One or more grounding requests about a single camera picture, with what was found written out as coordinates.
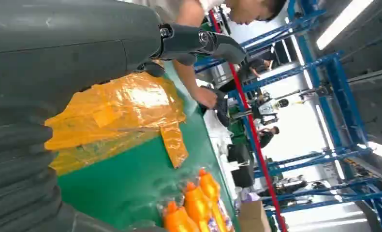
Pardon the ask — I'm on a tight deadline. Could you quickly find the purple white plastic bag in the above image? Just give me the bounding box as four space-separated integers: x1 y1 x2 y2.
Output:
235 187 261 204

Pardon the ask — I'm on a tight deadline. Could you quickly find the green table mat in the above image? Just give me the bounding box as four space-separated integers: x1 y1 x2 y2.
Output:
57 60 240 232

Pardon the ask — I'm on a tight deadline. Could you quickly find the silver metal drum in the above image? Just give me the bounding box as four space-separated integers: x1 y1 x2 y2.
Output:
210 62 240 87

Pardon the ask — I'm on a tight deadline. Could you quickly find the steel support pole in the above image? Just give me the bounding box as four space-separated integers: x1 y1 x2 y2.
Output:
231 87 329 120

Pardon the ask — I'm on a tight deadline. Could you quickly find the standing background person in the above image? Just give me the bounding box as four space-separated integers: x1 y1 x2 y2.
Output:
257 126 280 149

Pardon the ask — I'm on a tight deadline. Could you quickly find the grey ceiling rail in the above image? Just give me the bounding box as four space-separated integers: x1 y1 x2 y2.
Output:
348 65 382 86

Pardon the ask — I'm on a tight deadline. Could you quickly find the red pole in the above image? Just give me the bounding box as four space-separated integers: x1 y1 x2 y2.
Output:
209 9 288 232

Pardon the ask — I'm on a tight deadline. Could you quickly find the blue steel rack frame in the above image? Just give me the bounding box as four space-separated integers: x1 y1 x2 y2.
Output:
194 0 382 232

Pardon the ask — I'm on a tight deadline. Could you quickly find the yellow plastic sheet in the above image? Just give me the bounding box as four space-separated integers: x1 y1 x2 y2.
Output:
44 72 189 176

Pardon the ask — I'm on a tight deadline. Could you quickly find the green crate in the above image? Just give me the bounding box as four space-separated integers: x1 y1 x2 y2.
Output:
228 105 252 145

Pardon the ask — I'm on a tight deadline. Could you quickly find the seated background person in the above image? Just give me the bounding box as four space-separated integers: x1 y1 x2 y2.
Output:
220 58 275 93

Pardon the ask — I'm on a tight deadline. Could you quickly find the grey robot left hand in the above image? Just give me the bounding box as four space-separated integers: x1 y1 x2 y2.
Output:
0 0 247 232

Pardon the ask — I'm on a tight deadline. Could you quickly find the cardboard box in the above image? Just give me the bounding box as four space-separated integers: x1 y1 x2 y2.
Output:
239 201 272 232

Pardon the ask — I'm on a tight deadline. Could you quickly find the orange drink bottle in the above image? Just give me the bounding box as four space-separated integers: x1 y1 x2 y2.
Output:
163 201 200 232
183 181 218 232
198 169 235 232

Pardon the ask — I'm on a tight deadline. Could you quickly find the black box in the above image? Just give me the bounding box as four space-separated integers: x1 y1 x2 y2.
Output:
231 165 255 189
227 144 252 166

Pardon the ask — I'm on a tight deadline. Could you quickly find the black equipment case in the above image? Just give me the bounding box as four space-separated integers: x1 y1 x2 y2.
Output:
199 86 231 128

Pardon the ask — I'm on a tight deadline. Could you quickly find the black machine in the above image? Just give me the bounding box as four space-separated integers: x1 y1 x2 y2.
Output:
258 177 309 205

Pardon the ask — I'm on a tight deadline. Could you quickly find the white humanoid robot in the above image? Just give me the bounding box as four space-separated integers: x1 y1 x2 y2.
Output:
251 97 290 126

